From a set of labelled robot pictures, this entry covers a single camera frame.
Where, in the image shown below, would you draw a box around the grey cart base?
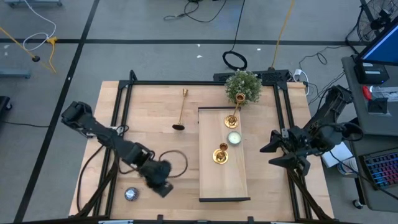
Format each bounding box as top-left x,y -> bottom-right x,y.
4,0 -> 63,8

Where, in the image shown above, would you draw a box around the coiled black floor cable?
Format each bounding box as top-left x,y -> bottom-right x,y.
221,0 -> 249,72

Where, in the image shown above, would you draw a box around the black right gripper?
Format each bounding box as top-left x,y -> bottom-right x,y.
259,126 -> 315,177

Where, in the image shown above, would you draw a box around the medium gold candlestick holder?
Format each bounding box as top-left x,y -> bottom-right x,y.
172,88 -> 190,131

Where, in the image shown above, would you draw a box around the black caster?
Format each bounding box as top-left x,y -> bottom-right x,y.
0,95 -> 14,113

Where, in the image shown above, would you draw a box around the clear plastic bottle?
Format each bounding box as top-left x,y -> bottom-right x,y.
369,85 -> 398,101

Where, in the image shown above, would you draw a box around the backlit rainbow keyboard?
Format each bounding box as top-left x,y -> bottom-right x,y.
361,150 -> 398,190

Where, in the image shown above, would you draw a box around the white cup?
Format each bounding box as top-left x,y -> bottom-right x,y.
337,157 -> 359,175

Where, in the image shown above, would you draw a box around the white box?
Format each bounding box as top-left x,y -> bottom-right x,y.
321,141 -> 354,169

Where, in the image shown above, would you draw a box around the white power adapter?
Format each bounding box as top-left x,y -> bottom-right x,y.
293,68 -> 311,96

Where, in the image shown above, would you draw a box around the short gold candlestick holder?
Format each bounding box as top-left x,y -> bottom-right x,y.
212,142 -> 229,166

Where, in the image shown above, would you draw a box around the tall gold candlestick holder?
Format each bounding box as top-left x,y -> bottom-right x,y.
224,92 -> 246,129

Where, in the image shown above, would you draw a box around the wooden tray with black legs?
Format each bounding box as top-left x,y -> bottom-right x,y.
198,106 -> 251,203

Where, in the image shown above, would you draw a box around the black perforated bar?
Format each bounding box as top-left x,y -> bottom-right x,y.
213,69 -> 292,83

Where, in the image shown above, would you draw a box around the yellow cable with plug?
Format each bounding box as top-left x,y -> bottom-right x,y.
45,36 -> 58,74

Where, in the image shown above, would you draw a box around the white blue leaf candle tin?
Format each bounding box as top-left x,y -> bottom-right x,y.
227,131 -> 243,147

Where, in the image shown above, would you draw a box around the green potted plant black pot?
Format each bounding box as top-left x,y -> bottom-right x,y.
224,70 -> 264,106

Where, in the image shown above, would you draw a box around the white floor cable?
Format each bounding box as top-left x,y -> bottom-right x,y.
22,0 -> 58,52

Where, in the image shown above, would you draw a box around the yellow floor cable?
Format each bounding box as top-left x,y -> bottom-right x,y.
271,0 -> 295,70

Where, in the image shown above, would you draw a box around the black vertical post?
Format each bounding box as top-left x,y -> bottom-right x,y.
68,70 -> 335,224

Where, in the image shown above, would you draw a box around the tangled black floor cables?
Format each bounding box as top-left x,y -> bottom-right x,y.
298,45 -> 351,106

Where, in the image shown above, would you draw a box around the thin black floor cable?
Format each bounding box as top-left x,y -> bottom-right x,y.
163,0 -> 228,24

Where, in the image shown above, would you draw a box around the yellow pole black foot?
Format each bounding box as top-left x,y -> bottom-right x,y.
0,26 -> 42,63

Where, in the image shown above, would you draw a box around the small black cube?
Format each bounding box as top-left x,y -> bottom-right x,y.
368,97 -> 389,114

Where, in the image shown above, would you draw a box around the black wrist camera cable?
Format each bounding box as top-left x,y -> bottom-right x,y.
118,124 -> 189,179
340,121 -> 365,142

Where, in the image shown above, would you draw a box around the grey foot bar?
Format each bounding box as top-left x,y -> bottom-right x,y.
0,68 -> 32,79

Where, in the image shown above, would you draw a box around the grey desk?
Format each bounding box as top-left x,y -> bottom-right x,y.
341,55 -> 398,213

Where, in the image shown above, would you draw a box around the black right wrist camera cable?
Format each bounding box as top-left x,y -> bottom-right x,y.
340,121 -> 365,142

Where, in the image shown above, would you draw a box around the black floor fan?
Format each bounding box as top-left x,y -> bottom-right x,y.
345,0 -> 398,48

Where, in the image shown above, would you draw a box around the black cable to desk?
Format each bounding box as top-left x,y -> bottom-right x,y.
328,150 -> 398,201

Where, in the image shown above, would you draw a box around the computer monitor blue screen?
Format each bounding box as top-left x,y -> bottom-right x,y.
355,17 -> 398,67

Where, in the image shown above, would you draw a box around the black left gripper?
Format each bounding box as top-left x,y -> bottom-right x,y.
139,159 -> 174,198

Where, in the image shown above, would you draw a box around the black printer box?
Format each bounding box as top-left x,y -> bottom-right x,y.
354,62 -> 391,85

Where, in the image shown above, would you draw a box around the black arm base cable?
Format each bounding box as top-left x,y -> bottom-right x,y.
75,144 -> 106,214

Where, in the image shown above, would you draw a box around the black left wrist camera cable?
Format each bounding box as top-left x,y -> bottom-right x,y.
118,124 -> 189,179

